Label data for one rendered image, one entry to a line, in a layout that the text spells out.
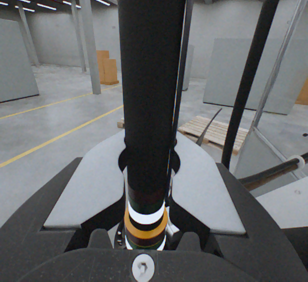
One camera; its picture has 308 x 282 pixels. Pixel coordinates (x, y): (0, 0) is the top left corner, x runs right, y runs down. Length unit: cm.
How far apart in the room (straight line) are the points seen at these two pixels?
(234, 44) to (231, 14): 696
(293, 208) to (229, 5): 1225
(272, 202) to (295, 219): 6
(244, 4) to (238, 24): 98
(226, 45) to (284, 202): 521
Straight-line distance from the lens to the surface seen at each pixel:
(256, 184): 29
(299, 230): 31
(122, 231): 40
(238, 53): 555
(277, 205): 54
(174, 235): 20
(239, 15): 1241
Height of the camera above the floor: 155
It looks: 27 degrees down
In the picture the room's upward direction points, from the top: 3 degrees clockwise
